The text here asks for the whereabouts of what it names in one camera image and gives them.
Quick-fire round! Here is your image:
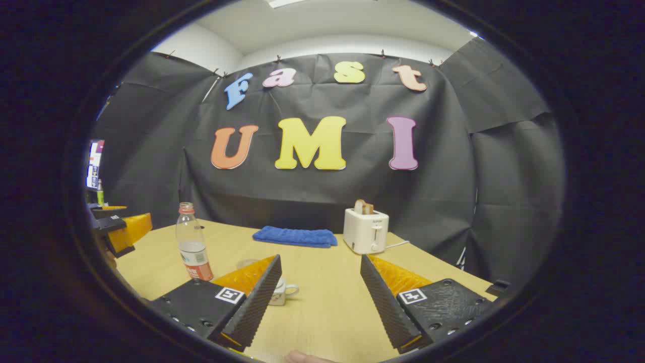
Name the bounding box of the blue folded towel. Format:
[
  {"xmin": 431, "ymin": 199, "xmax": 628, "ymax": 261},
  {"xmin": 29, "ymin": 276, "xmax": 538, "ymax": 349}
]
[{"xmin": 252, "ymin": 226, "xmax": 338, "ymax": 249}]

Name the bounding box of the white floral teacup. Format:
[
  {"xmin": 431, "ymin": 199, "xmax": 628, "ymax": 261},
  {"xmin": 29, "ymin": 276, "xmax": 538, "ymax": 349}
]
[{"xmin": 269, "ymin": 276, "xmax": 300, "ymax": 307}]

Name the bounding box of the clear plastic water bottle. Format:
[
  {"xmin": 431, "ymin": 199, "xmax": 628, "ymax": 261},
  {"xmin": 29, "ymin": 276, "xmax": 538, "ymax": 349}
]
[{"xmin": 175, "ymin": 202, "xmax": 214, "ymax": 282}]

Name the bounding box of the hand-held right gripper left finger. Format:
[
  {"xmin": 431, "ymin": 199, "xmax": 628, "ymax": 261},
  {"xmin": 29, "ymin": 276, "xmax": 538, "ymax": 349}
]
[{"xmin": 150, "ymin": 254, "xmax": 283, "ymax": 352}]

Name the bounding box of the white toaster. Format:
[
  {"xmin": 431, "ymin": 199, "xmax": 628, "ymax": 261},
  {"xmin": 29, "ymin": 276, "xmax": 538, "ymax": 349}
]
[{"xmin": 343, "ymin": 207, "xmax": 390, "ymax": 255}]

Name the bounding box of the black backdrop cloth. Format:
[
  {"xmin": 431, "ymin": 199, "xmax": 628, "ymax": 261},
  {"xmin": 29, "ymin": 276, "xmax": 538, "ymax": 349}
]
[{"xmin": 93, "ymin": 36, "xmax": 565, "ymax": 298}]

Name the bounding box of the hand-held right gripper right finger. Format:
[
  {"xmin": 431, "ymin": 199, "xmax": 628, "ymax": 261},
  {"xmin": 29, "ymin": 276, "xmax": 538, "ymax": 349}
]
[{"xmin": 360, "ymin": 254, "xmax": 498, "ymax": 354}]

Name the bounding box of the computer monitor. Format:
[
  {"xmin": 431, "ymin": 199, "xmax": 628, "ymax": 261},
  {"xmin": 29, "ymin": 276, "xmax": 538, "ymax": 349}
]
[{"xmin": 86, "ymin": 140, "xmax": 105, "ymax": 191}]

